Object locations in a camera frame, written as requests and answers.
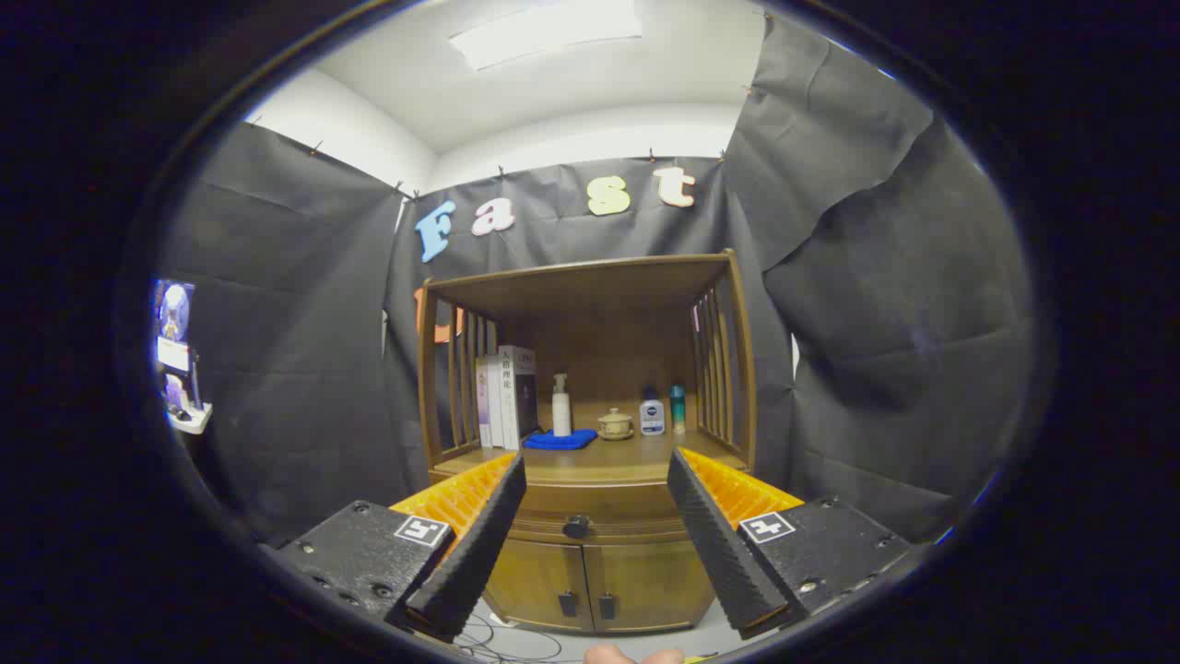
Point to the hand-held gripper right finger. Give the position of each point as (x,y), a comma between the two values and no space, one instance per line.
(719,544)

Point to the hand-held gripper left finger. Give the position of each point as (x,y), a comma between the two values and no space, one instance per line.
(479,553)

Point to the wooden drawer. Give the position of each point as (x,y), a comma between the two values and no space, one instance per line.
(627,516)

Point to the wooden cabinet door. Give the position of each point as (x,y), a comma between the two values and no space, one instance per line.
(535,581)
(654,581)

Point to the wooden countertop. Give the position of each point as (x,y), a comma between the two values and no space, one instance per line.
(627,458)

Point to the wooden cabinet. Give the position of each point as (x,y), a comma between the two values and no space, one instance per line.
(608,323)

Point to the blue folded cloth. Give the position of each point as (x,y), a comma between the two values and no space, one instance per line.
(558,441)

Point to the teal slim bottle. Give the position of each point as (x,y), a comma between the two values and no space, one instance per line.
(678,410)

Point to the white bottle with blue label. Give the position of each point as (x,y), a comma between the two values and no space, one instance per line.
(652,417)

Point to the thin purple book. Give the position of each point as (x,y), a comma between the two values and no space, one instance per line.
(481,406)

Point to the beige lidded teacup with saucer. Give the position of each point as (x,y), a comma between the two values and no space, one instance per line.
(615,425)

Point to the white pump bottle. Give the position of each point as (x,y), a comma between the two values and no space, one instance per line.
(561,415)

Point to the white cluttered side desk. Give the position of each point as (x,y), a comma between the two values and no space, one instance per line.
(175,355)

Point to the ceiling light panel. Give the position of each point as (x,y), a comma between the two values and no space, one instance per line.
(544,32)

